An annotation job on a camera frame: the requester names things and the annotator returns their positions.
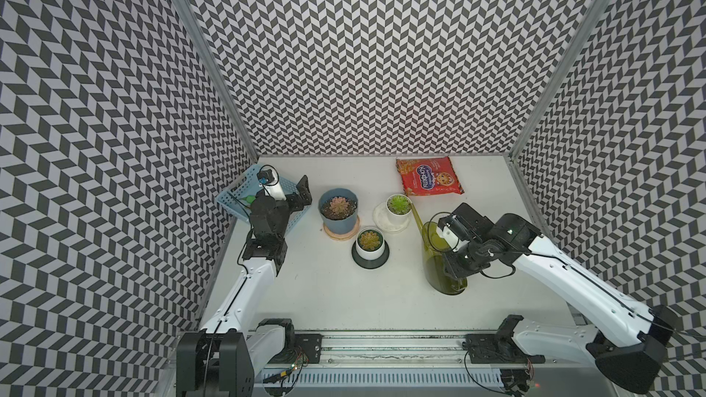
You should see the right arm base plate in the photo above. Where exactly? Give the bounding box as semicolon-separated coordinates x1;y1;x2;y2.
463;334;546;365

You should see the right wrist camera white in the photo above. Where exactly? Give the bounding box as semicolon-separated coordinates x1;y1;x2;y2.
438;224;461;252

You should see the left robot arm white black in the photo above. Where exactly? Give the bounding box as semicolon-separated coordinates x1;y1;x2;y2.
176;165;313;396

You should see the corner aluminium post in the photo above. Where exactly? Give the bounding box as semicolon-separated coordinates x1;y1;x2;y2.
509;0;611;161
171;0;259;161

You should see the right corner aluminium post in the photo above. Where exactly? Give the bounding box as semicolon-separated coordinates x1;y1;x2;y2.
509;0;611;161

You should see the round cork coaster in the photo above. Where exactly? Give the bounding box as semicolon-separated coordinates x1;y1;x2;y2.
323;218;360;242

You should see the dark round saucer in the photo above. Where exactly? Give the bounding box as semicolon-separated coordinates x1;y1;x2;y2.
351;240;390;269

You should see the white pot green succulent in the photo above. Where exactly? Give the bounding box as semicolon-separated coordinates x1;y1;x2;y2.
386;194;413;226

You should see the white round saucer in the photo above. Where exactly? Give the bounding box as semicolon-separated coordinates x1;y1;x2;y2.
372;202;412;233

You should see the light blue plastic basket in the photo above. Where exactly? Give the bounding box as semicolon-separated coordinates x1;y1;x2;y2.
216;164;311;235

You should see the white pot yellow-green succulent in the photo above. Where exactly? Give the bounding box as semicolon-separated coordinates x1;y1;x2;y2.
355;228;385;261

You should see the green transparent watering can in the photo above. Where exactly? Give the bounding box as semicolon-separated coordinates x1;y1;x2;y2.
412;206;467;296

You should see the red cookie snack bag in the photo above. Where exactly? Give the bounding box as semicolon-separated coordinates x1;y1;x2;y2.
395;157;464;197

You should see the aluminium front rail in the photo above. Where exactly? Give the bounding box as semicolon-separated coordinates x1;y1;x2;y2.
233;321;618;371

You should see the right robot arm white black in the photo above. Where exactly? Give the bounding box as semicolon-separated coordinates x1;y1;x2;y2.
431;203;678;394

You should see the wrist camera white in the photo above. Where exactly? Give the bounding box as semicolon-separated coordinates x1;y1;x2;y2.
257;165;286;200
438;224;461;252

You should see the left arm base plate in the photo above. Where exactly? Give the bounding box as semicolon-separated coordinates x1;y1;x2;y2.
266;333;323;365

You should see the left corner aluminium post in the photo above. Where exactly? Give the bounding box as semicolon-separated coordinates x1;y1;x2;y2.
171;0;259;161

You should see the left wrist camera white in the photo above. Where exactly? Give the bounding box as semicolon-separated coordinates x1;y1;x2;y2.
257;165;286;200

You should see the blue pot pink succulent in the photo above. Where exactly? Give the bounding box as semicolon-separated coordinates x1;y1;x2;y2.
319;187;359;233

